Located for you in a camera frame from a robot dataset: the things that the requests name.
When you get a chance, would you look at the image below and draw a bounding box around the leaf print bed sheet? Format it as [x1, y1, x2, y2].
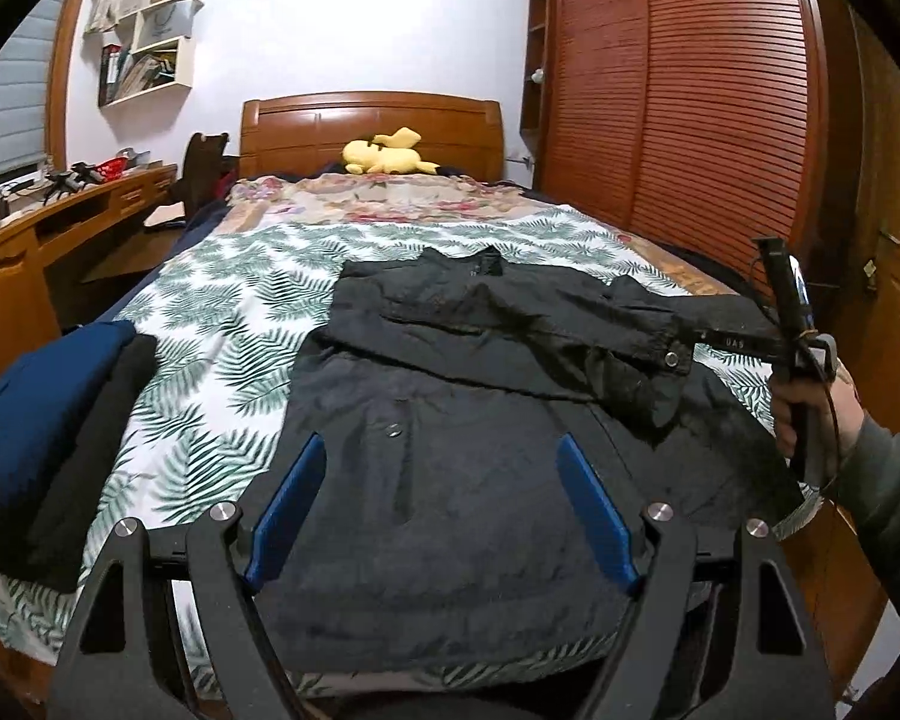
[0, 206, 818, 698]

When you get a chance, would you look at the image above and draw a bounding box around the black tripod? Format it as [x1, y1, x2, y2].
[43, 163, 98, 205]

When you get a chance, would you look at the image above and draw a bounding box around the folded blue garment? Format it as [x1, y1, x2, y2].
[0, 319, 140, 541]

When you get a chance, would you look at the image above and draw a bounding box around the black shirt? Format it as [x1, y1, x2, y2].
[255, 244, 807, 672]

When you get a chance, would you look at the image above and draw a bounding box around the white wall shelf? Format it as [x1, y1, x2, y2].
[82, 0, 205, 107]

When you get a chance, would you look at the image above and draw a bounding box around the dark chair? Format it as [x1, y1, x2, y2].
[146, 133, 231, 230]

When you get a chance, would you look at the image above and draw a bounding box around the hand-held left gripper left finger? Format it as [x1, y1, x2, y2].
[45, 431, 327, 720]

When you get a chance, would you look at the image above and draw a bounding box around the floral blanket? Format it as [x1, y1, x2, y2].
[221, 172, 743, 297]

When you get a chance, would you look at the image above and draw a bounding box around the yellow plush toy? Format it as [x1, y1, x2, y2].
[343, 127, 441, 177]

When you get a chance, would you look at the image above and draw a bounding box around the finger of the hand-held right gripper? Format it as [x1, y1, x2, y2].
[686, 324, 790, 362]

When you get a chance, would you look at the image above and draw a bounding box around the person's right hand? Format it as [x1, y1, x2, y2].
[766, 360, 867, 497]

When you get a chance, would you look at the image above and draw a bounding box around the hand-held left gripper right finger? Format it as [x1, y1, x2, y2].
[555, 431, 833, 720]

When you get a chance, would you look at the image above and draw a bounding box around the folded black garment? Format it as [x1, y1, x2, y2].
[15, 334, 158, 593]

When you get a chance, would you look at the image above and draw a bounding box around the wooden desk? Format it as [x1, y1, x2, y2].
[0, 163, 188, 391]

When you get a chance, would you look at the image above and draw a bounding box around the wooden bed frame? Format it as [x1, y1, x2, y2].
[238, 92, 890, 683]

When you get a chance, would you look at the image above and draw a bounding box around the grey window blind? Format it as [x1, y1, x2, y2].
[0, 0, 72, 192]

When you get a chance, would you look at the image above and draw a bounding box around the wooden slatted wardrobe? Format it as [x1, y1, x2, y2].
[521, 0, 856, 301]

